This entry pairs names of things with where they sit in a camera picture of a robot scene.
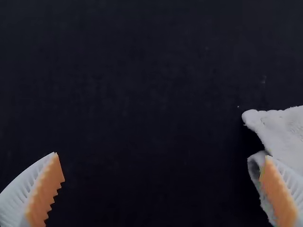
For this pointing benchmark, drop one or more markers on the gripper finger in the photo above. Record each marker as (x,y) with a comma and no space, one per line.
(35,196)
(281,196)

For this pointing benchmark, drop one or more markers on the black mat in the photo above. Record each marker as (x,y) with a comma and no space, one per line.
(142,94)

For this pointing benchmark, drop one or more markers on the pale towel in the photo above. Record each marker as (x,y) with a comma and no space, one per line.
(284,132)

